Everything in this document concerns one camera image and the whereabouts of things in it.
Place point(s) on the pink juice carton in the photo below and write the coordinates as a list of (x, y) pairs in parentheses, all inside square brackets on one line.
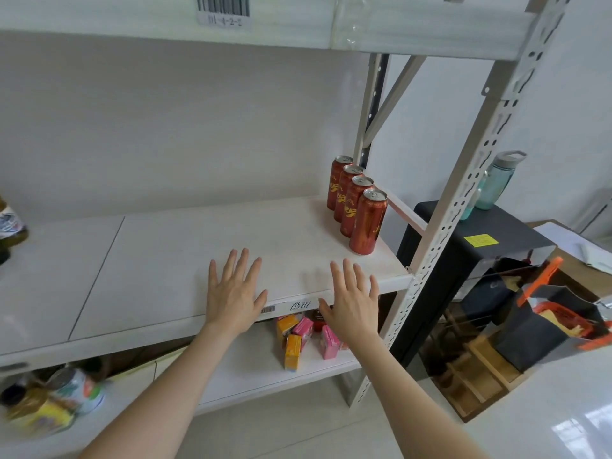
[(330, 343), (304, 329)]

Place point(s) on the person's left hand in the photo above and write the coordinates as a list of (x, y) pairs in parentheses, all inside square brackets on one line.
[(233, 301)]

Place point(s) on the person's left middle finger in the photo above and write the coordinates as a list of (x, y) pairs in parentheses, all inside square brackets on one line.
[(244, 267)]

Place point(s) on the glass bottle with label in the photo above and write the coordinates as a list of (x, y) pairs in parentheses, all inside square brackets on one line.
[(10, 229)]

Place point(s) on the red drink can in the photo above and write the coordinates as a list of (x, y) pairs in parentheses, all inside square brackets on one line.
[(345, 200), (367, 224), (353, 212), (336, 184)]

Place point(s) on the person's left forearm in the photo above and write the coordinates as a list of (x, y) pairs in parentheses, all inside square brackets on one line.
[(167, 391)]

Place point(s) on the person's right little finger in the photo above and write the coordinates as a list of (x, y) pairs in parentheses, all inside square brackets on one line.
[(374, 292)]

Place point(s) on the person's right forearm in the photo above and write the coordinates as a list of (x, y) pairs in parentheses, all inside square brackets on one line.
[(411, 401)]

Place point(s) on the black bag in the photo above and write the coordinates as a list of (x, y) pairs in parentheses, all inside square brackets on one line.
[(530, 334)]

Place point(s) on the person's left thumb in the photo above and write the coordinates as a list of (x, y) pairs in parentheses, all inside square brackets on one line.
[(260, 303)]

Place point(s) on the white paper sheets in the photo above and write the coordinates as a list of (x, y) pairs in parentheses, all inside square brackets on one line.
[(564, 238)]

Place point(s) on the large white barcode label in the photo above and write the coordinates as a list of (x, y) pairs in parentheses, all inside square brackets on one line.
[(223, 9)]

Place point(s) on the yellow snack packet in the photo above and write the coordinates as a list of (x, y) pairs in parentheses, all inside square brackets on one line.
[(43, 415)]

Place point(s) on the person's right thumb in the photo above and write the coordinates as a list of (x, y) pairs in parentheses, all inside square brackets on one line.
[(326, 313)]

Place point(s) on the white printed tin can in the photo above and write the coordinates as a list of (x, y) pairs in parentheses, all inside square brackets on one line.
[(79, 389)]

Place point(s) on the teal water bottle grey lid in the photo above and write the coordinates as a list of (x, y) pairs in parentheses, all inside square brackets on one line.
[(497, 184)]

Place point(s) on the person's left little finger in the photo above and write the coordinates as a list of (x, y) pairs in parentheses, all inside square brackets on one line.
[(213, 279)]

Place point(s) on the small red carton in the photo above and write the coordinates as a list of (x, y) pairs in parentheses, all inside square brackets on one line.
[(319, 322)]

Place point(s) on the orange plastic basket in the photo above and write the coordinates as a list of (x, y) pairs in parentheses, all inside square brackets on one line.
[(564, 320)]

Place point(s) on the wooden rack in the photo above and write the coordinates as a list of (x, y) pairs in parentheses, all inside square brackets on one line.
[(478, 377)]

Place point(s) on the orange juice carton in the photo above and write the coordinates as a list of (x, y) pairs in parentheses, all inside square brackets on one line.
[(286, 325), (292, 352)]

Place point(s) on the white metal shelf rack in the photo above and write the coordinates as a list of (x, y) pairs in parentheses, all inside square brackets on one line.
[(181, 253)]

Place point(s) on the person's right hand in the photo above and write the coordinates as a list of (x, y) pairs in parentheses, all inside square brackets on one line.
[(354, 313)]

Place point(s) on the person's right middle finger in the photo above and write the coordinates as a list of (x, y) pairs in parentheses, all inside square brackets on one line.
[(348, 277)]

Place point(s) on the yellow sticker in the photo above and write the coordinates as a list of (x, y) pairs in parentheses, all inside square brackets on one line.
[(481, 240)]

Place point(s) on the black cabinet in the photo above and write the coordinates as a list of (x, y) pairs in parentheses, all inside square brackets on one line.
[(483, 224)]

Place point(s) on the small barcode shelf label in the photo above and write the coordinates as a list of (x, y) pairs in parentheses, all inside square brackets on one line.
[(268, 309)]

